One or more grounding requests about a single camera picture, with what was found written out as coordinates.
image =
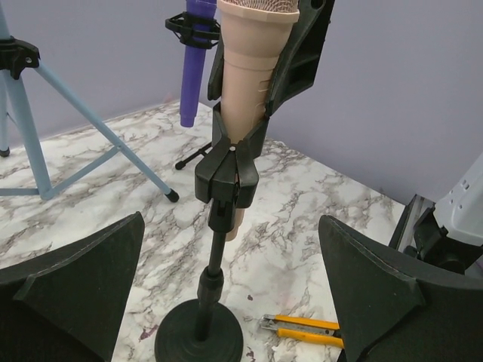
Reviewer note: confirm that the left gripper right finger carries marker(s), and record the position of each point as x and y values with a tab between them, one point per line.
393	307

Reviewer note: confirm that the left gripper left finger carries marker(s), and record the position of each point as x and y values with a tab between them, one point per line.
68	304

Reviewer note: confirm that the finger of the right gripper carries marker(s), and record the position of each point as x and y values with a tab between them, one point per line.
297	65
215	82

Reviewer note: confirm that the beige microphone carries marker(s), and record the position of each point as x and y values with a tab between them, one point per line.
254	33

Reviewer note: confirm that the black round-base mic stand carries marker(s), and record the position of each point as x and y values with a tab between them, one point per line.
203	329

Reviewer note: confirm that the purple microphone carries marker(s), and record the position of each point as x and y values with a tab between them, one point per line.
199	33

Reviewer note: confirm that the black tripod mic stand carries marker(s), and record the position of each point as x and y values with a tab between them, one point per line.
175	25

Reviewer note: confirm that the yellow utility knife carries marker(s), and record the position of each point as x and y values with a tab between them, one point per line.
304	329

